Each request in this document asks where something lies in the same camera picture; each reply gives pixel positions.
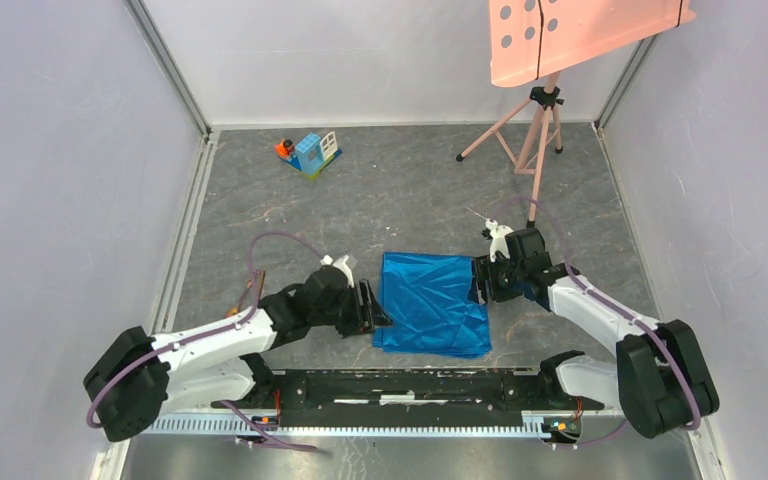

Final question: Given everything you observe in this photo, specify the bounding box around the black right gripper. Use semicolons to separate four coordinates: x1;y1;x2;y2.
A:
466;252;525;305

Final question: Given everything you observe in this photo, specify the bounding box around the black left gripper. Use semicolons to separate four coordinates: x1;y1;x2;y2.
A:
310;278;394;338

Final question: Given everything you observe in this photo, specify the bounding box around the blue cloth napkin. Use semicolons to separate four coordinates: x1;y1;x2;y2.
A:
372;251;492;359

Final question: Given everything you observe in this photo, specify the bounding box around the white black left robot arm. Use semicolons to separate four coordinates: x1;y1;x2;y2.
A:
83;265;393;442

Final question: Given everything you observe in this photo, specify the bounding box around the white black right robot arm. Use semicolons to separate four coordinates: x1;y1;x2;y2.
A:
470;220;721;438

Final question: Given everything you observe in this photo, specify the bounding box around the copper metallic fork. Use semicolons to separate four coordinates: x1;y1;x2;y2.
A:
226;269;265;317

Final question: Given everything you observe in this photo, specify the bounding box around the colourful toy block house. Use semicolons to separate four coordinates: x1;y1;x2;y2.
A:
274;131;342;180

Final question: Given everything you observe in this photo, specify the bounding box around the pink music stand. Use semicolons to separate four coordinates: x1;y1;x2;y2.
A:
455;0;696;196

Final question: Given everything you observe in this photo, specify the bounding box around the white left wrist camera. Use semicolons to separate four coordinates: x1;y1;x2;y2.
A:
320;254;357;288

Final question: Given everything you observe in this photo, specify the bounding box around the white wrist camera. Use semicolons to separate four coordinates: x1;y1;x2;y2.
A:
320;254;357;288
482;218;513;262

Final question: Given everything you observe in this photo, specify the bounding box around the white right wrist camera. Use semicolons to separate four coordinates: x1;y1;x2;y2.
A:
482;218;513;262

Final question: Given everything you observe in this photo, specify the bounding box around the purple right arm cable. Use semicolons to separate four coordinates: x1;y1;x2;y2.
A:
489;195;703;452

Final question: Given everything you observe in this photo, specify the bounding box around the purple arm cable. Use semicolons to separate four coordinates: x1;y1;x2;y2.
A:
489;195;703;452
85;230;332;453

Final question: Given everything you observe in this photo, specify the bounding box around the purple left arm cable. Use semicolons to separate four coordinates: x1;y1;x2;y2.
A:
85;230;332;453

